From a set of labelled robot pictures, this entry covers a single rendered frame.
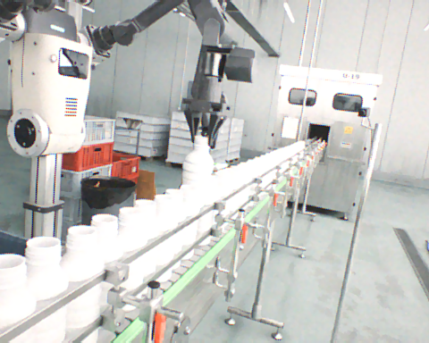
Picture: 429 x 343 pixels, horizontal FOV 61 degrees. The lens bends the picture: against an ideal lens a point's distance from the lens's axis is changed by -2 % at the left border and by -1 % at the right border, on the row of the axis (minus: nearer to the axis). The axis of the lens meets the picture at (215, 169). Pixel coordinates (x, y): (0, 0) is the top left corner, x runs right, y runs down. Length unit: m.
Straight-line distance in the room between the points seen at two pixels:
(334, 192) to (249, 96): 6.37
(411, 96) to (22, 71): 10.52
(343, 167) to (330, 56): 6.08
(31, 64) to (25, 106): 0.14
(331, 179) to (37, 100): 4.77
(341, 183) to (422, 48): 6.49
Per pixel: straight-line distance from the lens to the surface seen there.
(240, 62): 0.81
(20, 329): 0.43
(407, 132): 11.19
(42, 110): 1.28
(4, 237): 1.13
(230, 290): 0.98
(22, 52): 1.32
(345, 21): 11.42
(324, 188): 5.62
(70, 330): 0.55
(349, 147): 5.56
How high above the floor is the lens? 1.34
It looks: 9 degrees down
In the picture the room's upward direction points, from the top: 8 degrees clockwise
